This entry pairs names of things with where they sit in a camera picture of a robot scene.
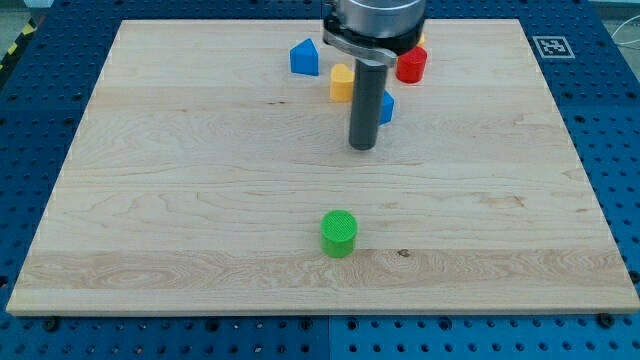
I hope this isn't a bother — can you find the yellow heart block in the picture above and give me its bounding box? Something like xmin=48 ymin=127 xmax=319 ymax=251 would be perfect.
xmin=329 ymin=63 xmax=355 ymax=102

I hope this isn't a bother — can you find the blue cube block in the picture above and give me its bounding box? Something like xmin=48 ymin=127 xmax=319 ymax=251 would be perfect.
xmin=379 ymin=91 xmax=395 ymax=126

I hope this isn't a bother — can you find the white cable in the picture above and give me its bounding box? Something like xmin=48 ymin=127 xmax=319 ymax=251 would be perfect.
xmin=610 ymin=14 xmax=640 ymax=51

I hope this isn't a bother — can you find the light wooden board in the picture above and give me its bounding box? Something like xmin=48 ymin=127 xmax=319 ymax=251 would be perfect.
xmin=7 ymin=19 xmax=639 ymax=316

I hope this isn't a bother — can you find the red rounded block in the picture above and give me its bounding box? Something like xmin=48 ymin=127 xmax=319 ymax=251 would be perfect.
xmin=396 ymin=46 xmax=428 ymax=84

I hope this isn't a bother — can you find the blue triangular block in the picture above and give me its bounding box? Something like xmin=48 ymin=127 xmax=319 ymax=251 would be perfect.
xmin=289 ymin=38 xmax=319 ymax=76

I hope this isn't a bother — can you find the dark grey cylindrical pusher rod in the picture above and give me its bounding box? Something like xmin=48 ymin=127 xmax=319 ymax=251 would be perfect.
xmin=348 ymin=58 xmax=388 ymax=151

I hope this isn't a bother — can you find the yellow block behind arm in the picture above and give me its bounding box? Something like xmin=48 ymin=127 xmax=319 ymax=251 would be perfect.
xmin=417 ymin=33 xmax=426 ymax=48

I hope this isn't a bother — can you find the white fiducial marker tag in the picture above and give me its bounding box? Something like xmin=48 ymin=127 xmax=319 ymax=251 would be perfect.
xmin=532 ymin=35 xmax=575 ymax=59

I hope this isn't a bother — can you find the green cylinder block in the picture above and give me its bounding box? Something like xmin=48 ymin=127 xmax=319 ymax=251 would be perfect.
xmin=320 ymin=210 xmax=358 ymax=258

